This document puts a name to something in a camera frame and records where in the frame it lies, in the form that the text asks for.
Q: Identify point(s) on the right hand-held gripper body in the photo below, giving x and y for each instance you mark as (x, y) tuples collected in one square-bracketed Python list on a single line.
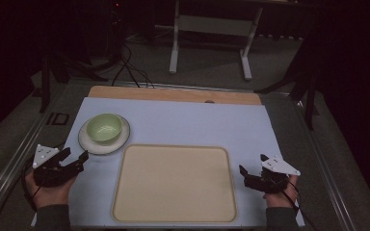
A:
[(271, 176)]

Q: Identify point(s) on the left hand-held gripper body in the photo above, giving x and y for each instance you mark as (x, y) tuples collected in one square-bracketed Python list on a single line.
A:
[(49, 173)]

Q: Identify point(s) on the white plate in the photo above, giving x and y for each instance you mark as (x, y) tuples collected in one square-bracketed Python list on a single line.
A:
[(91, 144)]

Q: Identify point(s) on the green bowl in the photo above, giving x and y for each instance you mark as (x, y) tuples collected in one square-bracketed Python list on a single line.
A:
[(104, 127)]

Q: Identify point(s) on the beige tray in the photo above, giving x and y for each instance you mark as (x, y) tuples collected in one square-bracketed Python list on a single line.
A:
[(174, 184)]

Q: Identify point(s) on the person's left hand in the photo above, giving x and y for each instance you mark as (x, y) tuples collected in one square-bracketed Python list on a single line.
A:
[(49, 192)]

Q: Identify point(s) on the person's right hand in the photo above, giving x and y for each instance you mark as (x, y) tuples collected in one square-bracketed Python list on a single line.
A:
[(281, 195)]

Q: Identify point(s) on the black floor socket plate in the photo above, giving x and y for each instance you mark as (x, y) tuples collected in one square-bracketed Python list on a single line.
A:
[(58, 118)]

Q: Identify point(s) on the light blue table mat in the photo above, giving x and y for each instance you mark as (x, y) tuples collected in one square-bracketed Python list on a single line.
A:
[(186, 122)]

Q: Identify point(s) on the black metal stand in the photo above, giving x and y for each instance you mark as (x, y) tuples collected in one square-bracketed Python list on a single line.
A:
[(45, 80)]

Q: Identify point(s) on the black tripod stand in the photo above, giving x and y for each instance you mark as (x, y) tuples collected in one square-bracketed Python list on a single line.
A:
[(302, 86)]

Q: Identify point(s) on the white metal table frame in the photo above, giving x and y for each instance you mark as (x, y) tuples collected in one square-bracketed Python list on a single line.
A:
[(215, 25)]

